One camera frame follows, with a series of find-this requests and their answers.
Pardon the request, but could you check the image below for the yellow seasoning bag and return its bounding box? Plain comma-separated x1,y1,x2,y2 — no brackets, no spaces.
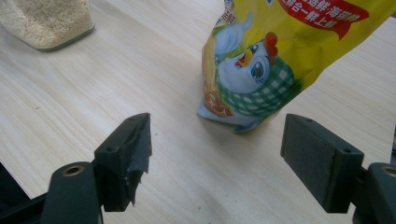
196,0,396,135

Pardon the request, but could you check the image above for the clear container with black lid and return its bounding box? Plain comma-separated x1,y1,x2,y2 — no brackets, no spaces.
0,0,95,53

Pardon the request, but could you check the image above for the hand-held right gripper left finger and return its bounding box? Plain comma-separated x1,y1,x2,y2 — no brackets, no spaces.
93,112,153,213

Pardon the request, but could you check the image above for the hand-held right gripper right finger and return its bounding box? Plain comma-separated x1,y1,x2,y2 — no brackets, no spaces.
279,113,365,215

